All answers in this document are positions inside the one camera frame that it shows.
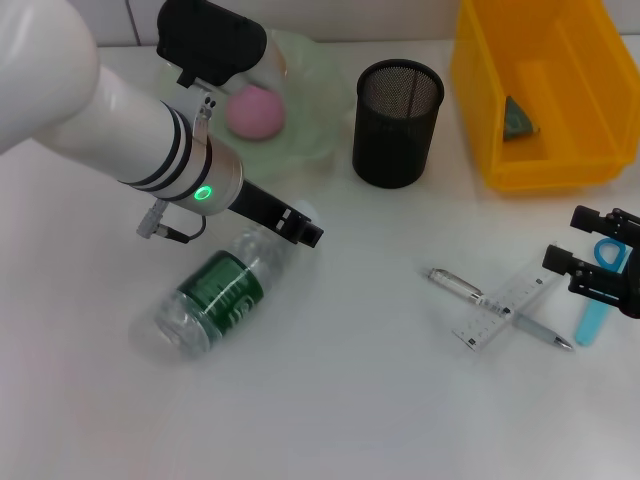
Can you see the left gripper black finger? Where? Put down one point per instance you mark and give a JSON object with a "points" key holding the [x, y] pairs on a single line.
{"points": [[300, 230]]}

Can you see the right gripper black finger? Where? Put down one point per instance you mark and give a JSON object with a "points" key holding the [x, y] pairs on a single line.
{"points": [[587, 220], [557, 259]]}

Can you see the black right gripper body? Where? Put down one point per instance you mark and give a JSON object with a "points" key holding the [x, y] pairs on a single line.
{"points": [[634, 295]]}

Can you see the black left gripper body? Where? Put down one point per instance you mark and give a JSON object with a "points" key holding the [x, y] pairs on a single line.
{"points": [[257, 202]]}

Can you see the blue scissors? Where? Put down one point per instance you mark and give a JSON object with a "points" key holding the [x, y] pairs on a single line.
{"points": [[590, 320]]}

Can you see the pink sponge ball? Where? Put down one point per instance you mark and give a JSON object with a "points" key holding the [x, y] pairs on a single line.
{"points": [[255, 115]]}

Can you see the clear green-label water bottle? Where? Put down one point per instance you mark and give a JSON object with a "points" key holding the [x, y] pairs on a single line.
{"points": [[220, 295]]}

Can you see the teal plastic wrapper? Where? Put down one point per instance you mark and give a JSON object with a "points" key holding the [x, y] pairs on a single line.
{"points": [[517, 122]]}

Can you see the clear ballpoint pen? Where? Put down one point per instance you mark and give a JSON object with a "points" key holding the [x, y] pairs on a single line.
{"points": [[457, 284]]}

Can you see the clear plastic ruler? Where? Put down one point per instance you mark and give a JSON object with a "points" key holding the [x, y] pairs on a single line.
{"points": [[480, 332]]}

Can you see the green glass fruit plate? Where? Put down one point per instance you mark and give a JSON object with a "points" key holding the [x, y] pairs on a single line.
{"points": [[315, 100]]}

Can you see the black mesh pen holder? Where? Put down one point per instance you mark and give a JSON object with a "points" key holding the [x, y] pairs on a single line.
{"points": [[395, 145]]}

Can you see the yellow plastic bin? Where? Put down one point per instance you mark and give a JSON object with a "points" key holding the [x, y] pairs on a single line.
{"points": [[550, 175]]}

